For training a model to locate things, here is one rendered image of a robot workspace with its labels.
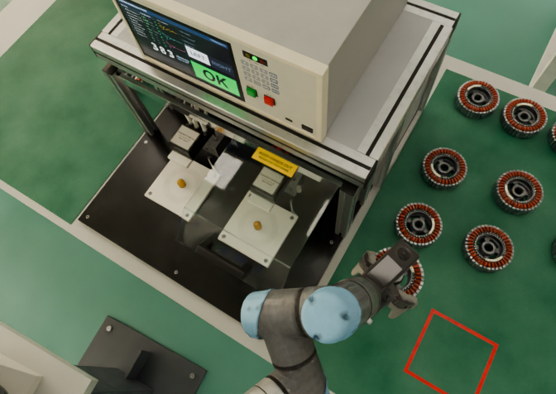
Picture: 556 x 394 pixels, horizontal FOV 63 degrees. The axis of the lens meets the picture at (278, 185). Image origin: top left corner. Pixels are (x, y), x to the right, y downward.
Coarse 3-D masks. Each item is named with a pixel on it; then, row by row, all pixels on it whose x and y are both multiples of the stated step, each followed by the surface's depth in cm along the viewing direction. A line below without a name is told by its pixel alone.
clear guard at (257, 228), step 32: (224, 160) 91; (288, 160) 90; (224, 192) 88; (256, 192) 88; (288, 192) 87; (320, 192) 87; (192, 224) 88; (224, 224) 86; (256, 224) 85; (288, 224) 84; (224, 256) 87; (256, 256) 84; (288, 256) 82; (256, 288) 86
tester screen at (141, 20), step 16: (128, 16) 84; (144, 16) 81; (160, 16) 78; (144, 32) 86; (160, 32) 83; (176, 32) 80; (192, 32) 77; (176, 48) 85; (192, 48) 81; (208, 48) 78; (224, 48) 75; (240, 96) 87
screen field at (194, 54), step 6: (186, 48) 83; (192, 54) 83; (198, 54) 82; (204, 60) 83; (210, 60) 82; (216, 60) 80; (216, 66) 82; (222, 66) 81; (228, 66) 80; (228, 72) 82
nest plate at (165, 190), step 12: (168, 168) 124; (180, 168) 123; (192, 168) 123; (204, 168) 123; (156, 180) 122; (168, 180) 122; (192, 180) 121; (156, 192) 121; (168, 192) 121; (180, 192) 120; (192, 192) 120; (168, 204) 119; (180, 204) 119; (180, 216) 118
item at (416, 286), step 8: (384, 248) 93; (376, 256) 93; (416, 264) 92; (408, 272) 93; (416, 272) 90; (400, 280) 91; (408, 280) 92; (416, 280) 90; (400, 288) 92; (408, 288) 90; (416, 288) 89
